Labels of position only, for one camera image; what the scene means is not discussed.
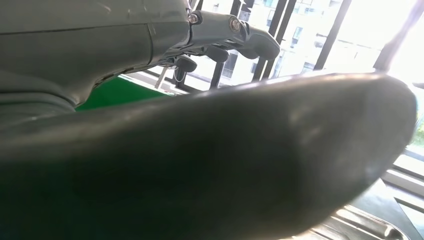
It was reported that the green conveyor belt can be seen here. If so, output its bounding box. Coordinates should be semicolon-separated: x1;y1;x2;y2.
76;76;173;112

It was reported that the dark window frame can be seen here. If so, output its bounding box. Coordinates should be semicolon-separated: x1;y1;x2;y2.
145;0;424;94

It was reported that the white electronic weighing scale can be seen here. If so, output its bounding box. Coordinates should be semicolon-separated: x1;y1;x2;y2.
288;203;413;240

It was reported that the silver conveyor frame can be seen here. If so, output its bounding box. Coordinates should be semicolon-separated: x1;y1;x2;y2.
118;71;177;97

